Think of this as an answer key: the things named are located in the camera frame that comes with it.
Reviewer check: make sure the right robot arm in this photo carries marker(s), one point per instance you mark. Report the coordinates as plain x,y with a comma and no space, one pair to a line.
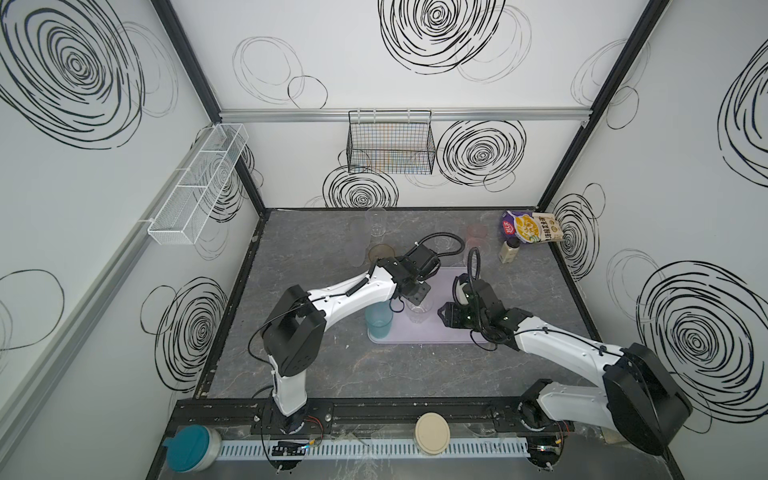
629,390

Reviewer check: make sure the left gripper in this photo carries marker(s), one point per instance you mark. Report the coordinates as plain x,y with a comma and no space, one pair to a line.
417,291

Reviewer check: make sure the white wire shelf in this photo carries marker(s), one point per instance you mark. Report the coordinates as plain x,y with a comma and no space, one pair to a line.
190,204

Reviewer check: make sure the white cable duct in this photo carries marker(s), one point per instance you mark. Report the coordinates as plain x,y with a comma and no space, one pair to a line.
351,449

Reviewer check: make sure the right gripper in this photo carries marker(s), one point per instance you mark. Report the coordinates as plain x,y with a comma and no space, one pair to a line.
452,315

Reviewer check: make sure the beige round lid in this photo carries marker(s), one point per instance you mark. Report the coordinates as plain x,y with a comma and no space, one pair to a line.
432,433

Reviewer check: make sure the black mounting rail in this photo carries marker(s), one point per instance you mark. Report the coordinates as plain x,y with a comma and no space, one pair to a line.
499,413

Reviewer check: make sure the small spice jar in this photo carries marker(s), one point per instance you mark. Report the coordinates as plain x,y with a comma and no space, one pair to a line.
509,250

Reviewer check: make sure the teal plastic cup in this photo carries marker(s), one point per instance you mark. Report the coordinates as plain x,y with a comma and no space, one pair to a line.
379,317

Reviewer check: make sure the clear faceted glass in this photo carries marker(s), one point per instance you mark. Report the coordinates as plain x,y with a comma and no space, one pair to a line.
420,313

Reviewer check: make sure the frosted dotted glass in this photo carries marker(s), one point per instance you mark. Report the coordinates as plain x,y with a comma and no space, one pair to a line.
356,241

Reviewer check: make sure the yellow plastic cup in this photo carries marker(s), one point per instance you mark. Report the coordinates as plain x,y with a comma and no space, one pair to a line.
380,251

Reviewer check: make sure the lilac plastic tray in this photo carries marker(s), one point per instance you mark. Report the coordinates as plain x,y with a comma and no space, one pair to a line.
433,331

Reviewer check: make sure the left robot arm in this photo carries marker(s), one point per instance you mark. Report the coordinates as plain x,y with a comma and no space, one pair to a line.
293,332

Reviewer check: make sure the black wire basket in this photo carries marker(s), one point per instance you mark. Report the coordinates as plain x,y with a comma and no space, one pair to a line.
390,141

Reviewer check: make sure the clear glass back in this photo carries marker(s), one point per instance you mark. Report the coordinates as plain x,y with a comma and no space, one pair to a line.
377,221

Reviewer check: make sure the snack bag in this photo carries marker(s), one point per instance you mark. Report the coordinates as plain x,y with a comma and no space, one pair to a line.
532,227

